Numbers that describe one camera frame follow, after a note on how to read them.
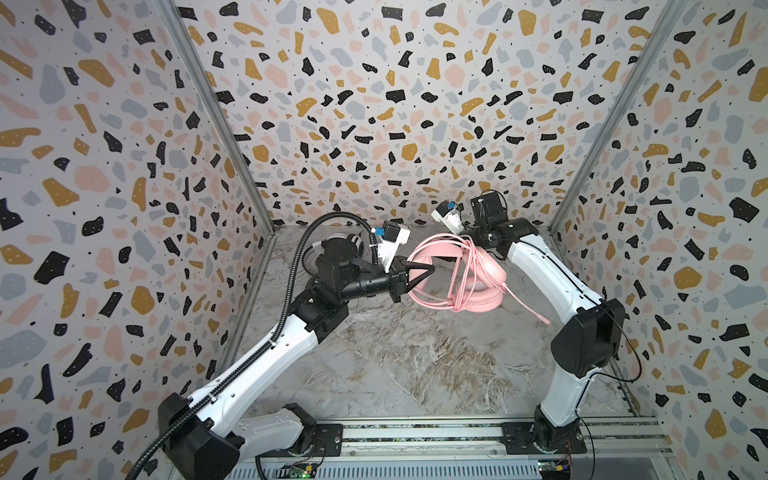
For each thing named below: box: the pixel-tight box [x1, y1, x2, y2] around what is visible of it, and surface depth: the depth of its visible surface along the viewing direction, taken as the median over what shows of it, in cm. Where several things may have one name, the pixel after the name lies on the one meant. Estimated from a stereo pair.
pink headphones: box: [409, 233, 550, 325], surface depth 61 cm
